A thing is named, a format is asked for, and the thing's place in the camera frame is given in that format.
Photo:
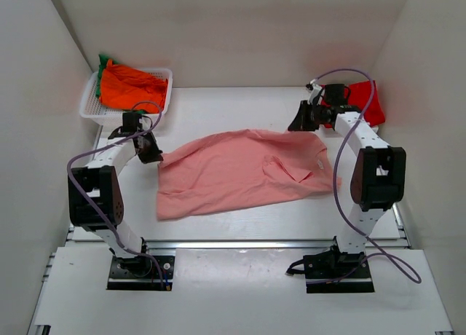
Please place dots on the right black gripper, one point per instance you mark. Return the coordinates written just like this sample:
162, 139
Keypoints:
301, 122

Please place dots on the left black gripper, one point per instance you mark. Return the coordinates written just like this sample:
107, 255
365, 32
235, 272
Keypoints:
153, 155

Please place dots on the pink t-shirt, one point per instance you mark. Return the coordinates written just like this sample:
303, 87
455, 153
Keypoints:
242, 169

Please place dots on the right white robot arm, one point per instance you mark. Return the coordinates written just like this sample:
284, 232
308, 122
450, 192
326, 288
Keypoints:
377, 182

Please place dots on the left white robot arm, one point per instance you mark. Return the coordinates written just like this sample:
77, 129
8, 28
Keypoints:
94, 196

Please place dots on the orange t-shirt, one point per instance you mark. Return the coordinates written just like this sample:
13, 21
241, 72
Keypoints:
126, 88

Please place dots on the white plastic basket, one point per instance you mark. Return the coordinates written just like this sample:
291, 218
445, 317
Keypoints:
91, 108

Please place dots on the green t-shirt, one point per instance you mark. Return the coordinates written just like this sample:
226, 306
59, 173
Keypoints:
103, 62

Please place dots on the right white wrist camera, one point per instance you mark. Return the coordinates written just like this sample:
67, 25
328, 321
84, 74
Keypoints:
315, 92

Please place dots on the aluminium rail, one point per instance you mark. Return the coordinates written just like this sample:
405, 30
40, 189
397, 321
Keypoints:
238, 244

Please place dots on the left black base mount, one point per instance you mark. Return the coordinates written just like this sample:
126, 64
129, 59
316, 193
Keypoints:
141, 274

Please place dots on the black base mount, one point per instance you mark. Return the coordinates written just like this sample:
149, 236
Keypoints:
141, 274
333, 271

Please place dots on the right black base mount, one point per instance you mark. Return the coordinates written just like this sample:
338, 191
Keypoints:
333, 271

